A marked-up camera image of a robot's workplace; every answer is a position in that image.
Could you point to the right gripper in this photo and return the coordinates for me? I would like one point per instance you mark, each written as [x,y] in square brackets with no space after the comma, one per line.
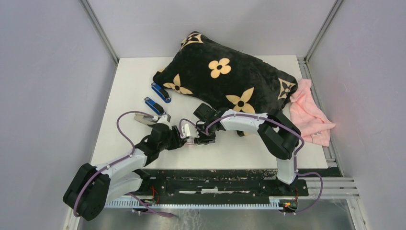
[202,139]

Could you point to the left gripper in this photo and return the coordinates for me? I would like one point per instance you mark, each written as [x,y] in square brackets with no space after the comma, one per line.
[177,142]

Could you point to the blue stapler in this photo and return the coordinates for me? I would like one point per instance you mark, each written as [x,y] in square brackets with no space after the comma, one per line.
[155,107]
[162,93]

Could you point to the grey beige stapler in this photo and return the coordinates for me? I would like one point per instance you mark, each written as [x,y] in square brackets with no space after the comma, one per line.
[148,120]

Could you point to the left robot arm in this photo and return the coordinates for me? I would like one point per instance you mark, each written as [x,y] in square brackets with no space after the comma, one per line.
[94,186]

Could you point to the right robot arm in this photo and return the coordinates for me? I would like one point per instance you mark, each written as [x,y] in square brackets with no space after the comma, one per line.
[280,136]

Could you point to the black pillow with beige flowers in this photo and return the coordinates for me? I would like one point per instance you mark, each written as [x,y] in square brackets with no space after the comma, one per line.
[226,78]

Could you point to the pink cloth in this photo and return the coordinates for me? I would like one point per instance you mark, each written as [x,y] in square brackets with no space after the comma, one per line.
[307,117]

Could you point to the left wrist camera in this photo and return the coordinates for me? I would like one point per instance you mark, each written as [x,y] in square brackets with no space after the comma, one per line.
[162,119]

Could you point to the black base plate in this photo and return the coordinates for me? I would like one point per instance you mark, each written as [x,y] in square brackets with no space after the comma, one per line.
[236,187]

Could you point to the white cable duct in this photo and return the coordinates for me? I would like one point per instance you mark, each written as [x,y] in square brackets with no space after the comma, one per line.
[130,202]

